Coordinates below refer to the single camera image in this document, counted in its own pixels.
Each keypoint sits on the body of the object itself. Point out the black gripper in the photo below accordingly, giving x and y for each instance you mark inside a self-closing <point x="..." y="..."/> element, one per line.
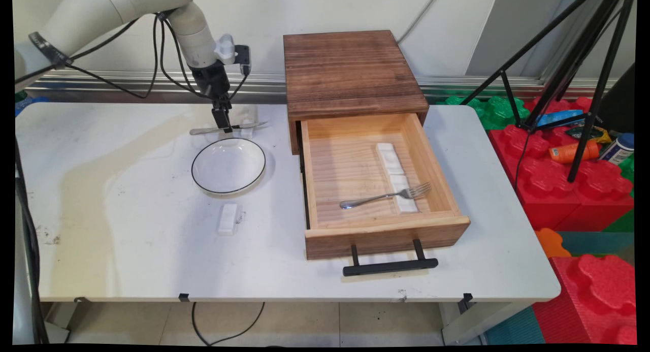
<point x="210" y="80"/>

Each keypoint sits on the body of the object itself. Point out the silver metal fork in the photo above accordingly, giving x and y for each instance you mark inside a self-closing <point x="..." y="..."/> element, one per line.
<point x="376" y="197"/>

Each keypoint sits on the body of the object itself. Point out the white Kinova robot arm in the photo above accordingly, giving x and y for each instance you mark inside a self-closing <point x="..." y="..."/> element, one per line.
<point x="101" y="17"/>

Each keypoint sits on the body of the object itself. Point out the white cutlery rest block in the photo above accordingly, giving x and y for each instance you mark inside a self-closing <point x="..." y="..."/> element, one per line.
<point x="248" y="134"/>
<point x="228" y="219"/>

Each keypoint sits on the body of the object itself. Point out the white plate black rim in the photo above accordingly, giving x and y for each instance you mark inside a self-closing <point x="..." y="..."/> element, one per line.
<point x="228" y="166"/>

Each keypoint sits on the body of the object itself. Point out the dark wooden drawer cabinet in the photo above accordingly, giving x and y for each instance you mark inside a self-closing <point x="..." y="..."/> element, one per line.
<point x="350" y="72"/>

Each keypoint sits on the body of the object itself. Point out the white foam pad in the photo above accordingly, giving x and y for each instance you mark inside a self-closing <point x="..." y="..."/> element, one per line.
<point x="390" y="158"/>
<point x="406" y="203"/>

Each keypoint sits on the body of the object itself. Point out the light wooden drawer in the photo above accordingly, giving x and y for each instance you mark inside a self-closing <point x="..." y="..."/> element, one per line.
<point x="386" y="230"/>

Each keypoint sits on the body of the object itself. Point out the green foam block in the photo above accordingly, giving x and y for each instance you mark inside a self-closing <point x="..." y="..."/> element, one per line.
<point x="495" y="110"/>

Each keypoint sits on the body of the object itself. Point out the white table leg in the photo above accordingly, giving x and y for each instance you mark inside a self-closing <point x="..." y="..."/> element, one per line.
<point x="467" y="324"/>

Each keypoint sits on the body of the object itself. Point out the blue package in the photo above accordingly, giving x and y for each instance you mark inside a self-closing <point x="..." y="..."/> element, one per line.
<point x="558" y="117"/>

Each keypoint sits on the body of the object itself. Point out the large red foam block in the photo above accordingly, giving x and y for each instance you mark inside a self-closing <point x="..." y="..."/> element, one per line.
<point x="594" y="301"/>
<point x="558" y="194"/>

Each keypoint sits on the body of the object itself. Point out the orange bottle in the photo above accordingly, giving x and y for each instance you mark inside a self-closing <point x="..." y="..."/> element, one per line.
<point x="566" y="152"/>

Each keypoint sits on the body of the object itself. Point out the orange foam piece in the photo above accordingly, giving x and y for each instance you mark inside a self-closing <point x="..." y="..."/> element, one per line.
<point x="551" y="243"/>

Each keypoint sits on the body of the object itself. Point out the black tripod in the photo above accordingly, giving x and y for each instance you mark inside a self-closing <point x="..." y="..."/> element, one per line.
<point x="589" y="108"/>

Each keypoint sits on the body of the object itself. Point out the yellow dark snack bag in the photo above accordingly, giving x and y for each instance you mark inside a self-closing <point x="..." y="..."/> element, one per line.
<point x="599" y="134"/>

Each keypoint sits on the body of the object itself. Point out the white blue spray can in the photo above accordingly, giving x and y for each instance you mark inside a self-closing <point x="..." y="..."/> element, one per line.
<point x="618" y="150"/>

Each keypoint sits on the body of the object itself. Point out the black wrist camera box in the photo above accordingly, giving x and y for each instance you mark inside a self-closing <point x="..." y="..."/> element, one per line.
<point x="243" y="57"/>

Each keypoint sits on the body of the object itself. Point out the metal wall rail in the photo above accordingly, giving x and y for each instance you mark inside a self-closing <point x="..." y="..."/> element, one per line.
<point x="127" y="83"/>

